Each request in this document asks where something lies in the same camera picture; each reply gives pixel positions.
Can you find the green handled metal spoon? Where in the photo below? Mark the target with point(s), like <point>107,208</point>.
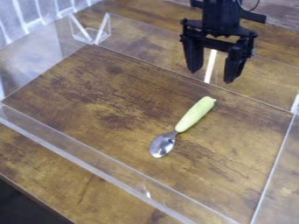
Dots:
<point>163,143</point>

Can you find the clear acrylic enclosure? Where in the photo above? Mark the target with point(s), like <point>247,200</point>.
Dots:
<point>87,105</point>

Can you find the clear acrylic triangle bracket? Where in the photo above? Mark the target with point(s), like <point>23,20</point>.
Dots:
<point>89,35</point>

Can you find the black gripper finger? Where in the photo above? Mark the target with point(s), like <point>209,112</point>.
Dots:
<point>235,62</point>
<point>193,51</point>

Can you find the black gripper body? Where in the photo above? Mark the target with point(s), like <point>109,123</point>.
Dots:
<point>217,35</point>

